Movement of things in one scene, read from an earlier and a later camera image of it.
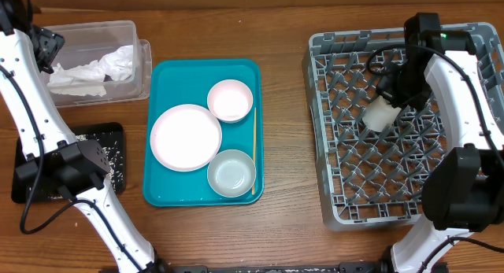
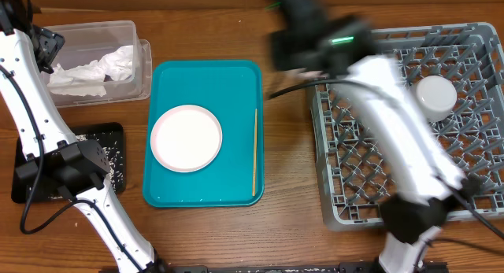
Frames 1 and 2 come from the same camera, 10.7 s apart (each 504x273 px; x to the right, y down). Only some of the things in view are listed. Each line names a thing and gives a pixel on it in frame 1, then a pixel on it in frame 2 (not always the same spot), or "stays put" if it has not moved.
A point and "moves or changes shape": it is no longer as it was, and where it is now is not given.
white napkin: [84, 80] stays put
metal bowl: [231, 173] moves or changes shape
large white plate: [186, 138] stays put
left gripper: [53, 43] stays put
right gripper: [404, 95] → [284, 49]
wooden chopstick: [253, 153] stays put
